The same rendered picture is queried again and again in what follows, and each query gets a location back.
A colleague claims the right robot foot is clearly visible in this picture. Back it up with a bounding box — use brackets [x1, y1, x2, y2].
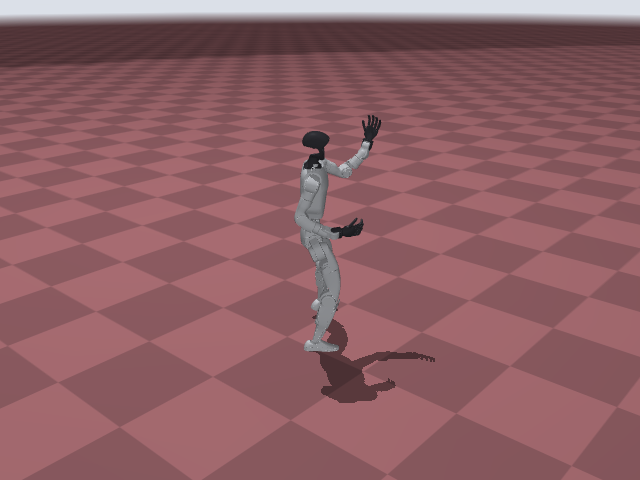
[304, 339, 339, 352]

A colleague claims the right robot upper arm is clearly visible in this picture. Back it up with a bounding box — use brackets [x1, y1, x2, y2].
[294, 174, 320, 226]

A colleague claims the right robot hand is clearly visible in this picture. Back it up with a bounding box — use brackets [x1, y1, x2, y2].
[331, 218, 364, 238]

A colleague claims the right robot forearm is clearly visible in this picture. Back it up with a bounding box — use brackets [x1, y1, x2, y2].
[297, 215, 339, 240]

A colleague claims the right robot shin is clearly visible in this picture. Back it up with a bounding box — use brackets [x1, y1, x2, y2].
[312, 295, 340, 344]

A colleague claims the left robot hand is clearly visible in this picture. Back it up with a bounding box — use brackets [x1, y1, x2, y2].
[361, 115, 381, 151]

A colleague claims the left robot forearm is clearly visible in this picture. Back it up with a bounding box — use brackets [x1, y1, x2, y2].
[343, 141, 370, 169]

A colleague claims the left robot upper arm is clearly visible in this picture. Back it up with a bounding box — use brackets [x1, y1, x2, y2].
[321, 158, 352, 178]

